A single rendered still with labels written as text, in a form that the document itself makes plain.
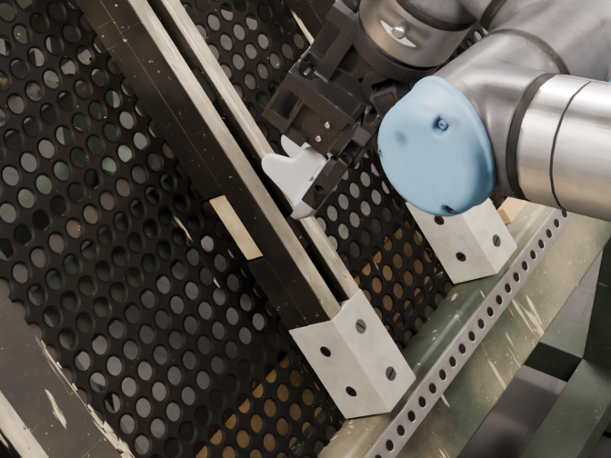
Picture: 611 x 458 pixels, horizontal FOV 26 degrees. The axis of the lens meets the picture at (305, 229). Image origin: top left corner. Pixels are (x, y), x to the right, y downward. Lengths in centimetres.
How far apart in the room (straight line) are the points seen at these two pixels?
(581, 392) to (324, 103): 165
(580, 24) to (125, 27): 63
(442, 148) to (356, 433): 76
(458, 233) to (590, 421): 95
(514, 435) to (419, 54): 185
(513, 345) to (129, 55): 62
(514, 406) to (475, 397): 117
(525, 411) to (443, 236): 116
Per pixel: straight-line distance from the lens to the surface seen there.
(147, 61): 136
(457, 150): 73
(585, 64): 82
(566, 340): 266
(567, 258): 180
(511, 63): 78
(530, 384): 281
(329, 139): 100
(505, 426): 272
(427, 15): 90
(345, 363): 144
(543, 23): 82
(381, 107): 96
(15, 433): 116
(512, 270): 169
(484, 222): 163
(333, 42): 99
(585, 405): 254
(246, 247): 142
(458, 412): 157
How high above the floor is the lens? 199
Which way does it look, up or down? 39 degrees down
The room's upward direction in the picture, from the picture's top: straight up
